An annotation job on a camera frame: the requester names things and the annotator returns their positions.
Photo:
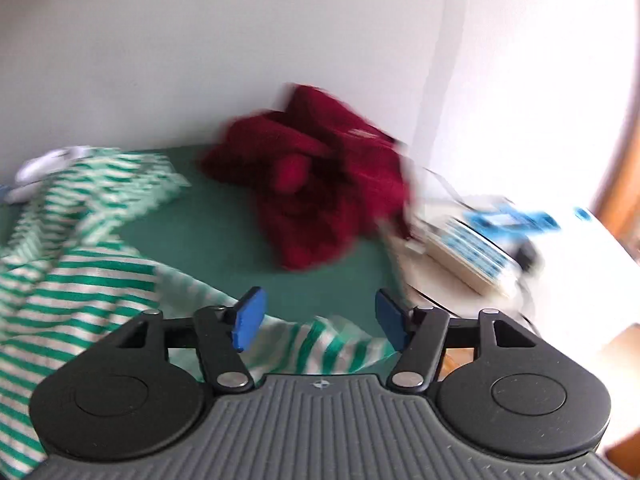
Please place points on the dark red garment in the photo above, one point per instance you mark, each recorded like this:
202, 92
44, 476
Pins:
310, 185

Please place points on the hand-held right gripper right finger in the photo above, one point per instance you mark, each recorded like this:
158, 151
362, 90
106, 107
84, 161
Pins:
390, 317

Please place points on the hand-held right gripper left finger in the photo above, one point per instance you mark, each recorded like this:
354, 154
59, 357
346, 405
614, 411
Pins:
250, 317

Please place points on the white power strip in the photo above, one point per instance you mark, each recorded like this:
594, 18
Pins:
475, 250

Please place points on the white folded shirt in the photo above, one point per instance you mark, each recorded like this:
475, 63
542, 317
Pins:
45, 170

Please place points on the green white striped shirt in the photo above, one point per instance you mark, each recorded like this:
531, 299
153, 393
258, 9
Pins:
75, 270

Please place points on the green table cover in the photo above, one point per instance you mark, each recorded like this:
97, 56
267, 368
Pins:
210, 240

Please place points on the blue packet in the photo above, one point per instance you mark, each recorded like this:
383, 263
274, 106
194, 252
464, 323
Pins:
515, 220

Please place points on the wooden door frame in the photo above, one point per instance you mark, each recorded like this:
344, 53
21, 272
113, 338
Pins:
622, 185

